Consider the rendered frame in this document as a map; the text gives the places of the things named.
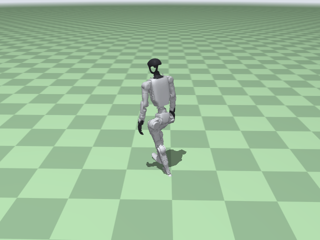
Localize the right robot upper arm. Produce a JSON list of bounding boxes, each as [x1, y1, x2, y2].
[[166, 75, 176, 99]]

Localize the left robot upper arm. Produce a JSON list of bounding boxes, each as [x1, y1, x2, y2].
[[141, 80, 151, 108]]

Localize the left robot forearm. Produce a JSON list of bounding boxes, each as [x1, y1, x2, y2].
[[138, 101, 147, 123]]

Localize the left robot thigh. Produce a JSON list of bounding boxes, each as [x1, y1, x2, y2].
[[147, 117, 166, 154]]

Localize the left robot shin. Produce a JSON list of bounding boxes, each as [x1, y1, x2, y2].
[[156, 147, 171, 175]]

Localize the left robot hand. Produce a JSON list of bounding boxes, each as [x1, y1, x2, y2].
[[138, 120, 144, 135]]

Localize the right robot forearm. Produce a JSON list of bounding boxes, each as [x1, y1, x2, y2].
[[169, 95, 176, 112]]

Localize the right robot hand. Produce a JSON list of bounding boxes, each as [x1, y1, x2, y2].
[[169, 108, 175, 119]]

